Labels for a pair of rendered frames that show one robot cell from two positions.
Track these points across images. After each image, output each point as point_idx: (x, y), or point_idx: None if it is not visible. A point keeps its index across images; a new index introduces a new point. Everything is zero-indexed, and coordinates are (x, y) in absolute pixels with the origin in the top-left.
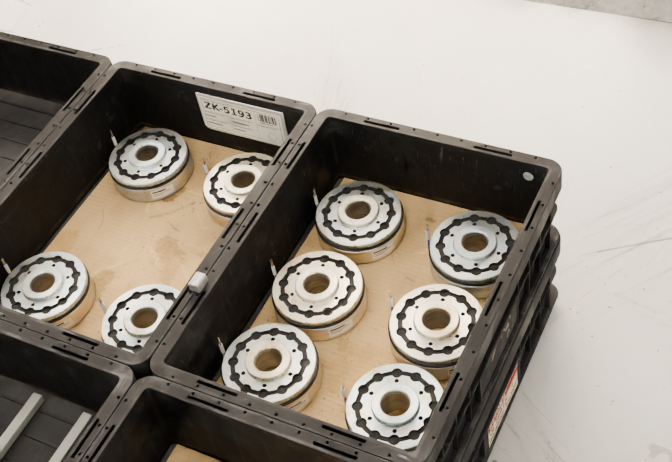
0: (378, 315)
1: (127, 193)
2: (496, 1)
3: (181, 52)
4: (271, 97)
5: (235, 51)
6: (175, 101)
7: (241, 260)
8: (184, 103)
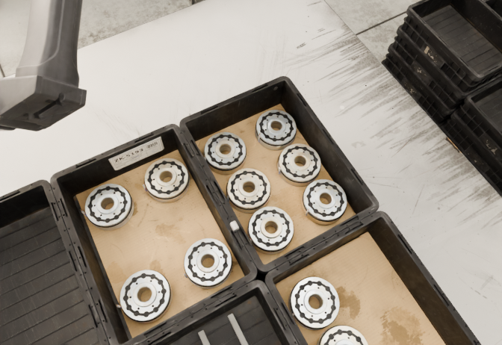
0: (270, 178)
1: (116, 226)
2: (122, 35)
3: (7, 154)
4: (150, 134)
5: (34, 134)
6: (95, 171)
7: None
8: (101, 169)
